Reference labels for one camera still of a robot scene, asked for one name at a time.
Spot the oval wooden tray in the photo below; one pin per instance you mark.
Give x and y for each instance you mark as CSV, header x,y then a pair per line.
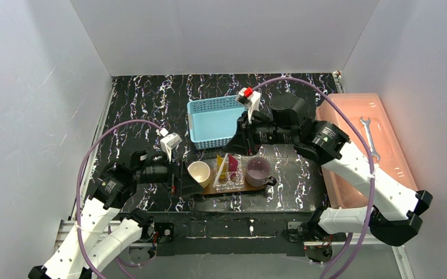
x,y
229,187

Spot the purple mug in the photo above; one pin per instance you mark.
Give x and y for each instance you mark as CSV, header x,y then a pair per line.
x,y
258,173

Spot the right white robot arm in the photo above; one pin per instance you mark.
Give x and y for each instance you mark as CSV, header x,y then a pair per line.
x,y
395,214

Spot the white toothbrush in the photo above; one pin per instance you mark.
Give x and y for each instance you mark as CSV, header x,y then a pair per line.
x,y
220,170

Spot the clear textured acrylic holder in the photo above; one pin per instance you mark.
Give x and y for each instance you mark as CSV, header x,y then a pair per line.
x,y
240,171

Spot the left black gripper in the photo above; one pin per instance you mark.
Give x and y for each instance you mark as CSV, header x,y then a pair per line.
x,y
174,176

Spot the yellow mug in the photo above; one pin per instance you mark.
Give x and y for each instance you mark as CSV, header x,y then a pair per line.
x,y
200,171

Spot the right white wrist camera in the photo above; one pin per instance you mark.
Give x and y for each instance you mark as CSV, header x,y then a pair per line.
x,y
250,99

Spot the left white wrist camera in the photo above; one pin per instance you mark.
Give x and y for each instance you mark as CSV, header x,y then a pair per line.
x,y
168,142

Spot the silver open-end wrench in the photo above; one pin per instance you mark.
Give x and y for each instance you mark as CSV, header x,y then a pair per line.
x,y
366,124

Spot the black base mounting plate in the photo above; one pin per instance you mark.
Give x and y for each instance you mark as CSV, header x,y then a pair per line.
x,y
225,233

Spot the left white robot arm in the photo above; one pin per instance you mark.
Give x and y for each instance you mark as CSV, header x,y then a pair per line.
x,y
82,251

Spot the yellow toothpaste tube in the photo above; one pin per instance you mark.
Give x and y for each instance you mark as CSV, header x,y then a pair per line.
x,y
219,160

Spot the light blue plastic basket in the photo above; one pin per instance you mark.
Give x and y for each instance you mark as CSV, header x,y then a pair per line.
x,y
213,122

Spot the pink toothpaste tube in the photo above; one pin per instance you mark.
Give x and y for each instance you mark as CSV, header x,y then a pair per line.
x,y
232,167

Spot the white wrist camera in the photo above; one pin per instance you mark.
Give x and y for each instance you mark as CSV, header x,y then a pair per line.
x,y
250,99
168,142

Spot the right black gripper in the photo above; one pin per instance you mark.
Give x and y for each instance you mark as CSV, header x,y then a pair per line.
x,y
250,137

